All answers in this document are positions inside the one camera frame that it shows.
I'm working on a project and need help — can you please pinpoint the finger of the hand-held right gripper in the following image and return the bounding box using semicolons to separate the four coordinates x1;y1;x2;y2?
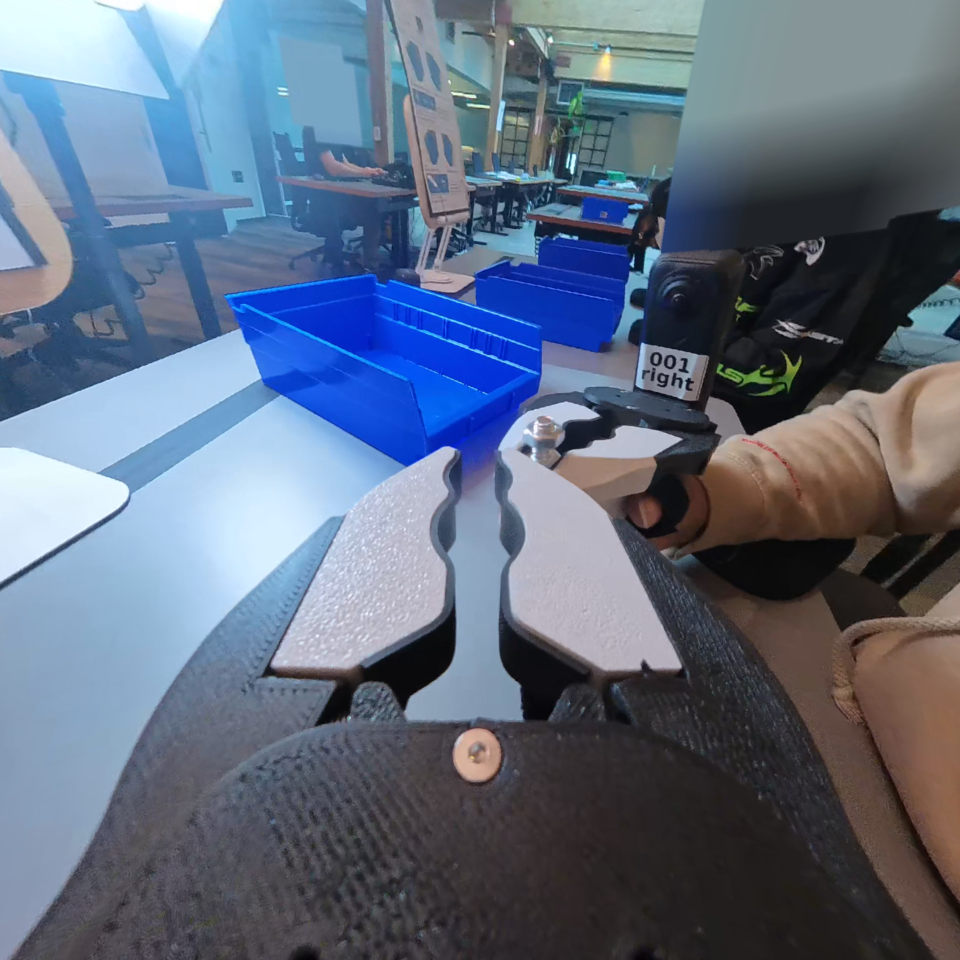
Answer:
555;427;681;519
498;403;601;455

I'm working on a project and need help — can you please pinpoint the wooden desk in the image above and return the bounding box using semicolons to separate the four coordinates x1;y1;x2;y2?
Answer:
525;202;650;241
52;187;255;339
277;174;417;271

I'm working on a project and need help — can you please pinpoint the cardboard instruction board stand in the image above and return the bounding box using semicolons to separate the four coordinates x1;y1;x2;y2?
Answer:
386;0;477;294

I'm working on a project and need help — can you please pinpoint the white instruction sign stand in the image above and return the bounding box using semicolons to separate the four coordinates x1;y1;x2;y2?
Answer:
0;127;131;588

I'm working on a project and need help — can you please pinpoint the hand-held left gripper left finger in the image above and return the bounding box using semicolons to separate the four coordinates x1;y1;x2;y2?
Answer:
268;446;462;680

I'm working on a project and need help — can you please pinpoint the row of wooden desks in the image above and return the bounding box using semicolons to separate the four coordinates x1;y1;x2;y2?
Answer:
465;172;571;234

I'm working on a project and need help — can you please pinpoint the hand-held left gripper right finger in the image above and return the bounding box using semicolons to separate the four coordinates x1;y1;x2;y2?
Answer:
495;447;685;676

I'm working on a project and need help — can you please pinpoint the person's right hand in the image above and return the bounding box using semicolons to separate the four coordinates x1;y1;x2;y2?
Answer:
627;495;699;560

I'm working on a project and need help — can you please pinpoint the short silver hex bolt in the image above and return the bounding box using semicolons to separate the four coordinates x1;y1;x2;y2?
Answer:
521;421;565;465

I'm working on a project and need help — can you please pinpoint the person's right forearm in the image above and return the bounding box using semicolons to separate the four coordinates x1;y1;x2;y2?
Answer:
686;363;960;560

